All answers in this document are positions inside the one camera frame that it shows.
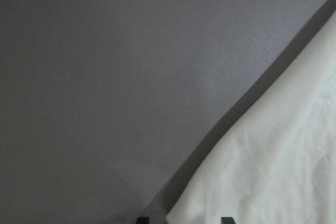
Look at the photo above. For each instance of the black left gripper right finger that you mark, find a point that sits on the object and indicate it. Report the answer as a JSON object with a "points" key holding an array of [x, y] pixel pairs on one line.
{"points": [[227, 220]]}

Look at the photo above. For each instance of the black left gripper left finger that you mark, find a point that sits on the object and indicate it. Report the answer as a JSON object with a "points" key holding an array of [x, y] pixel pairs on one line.
{"points": [[143, 220]]}

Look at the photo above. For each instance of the cream long-sleeve printed shirt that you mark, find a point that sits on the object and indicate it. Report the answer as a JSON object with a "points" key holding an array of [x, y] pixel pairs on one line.
{"points": [[276, 164]]}

